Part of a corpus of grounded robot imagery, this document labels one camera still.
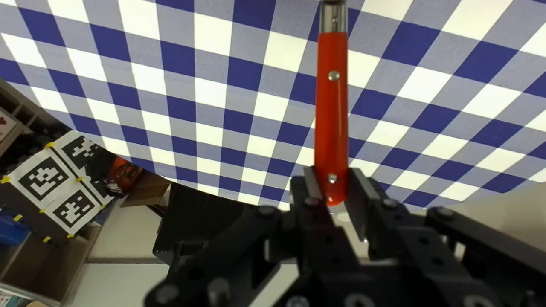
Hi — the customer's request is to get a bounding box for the blue white checkered tablecloth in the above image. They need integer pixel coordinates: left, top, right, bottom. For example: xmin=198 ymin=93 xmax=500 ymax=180
xmin=0 ymin=0 xmax=546 ymax=212

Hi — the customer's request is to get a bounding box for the red handled metal spoon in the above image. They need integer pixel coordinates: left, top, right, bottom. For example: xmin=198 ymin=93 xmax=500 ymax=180
xmin=314 ymin=0 xmax=350 ymax=209

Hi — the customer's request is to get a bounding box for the black white fiducial tag board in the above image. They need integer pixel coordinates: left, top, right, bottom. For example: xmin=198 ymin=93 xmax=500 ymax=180
xmin=5 ymin=130 xmax=125 ymax=238

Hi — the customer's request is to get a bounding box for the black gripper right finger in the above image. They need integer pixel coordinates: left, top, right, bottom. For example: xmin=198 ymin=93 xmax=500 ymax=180
xmin=343 ymin=169 xmax=546 ymax=307

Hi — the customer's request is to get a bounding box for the orange black package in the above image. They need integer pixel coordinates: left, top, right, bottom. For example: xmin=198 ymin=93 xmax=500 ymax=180
xmin=108 ymin=158 xmax=144 ymax=195

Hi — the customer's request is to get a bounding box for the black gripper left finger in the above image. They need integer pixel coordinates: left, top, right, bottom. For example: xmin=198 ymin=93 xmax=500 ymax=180
xmin=144 ymin=168 xmax=357 ymax=307

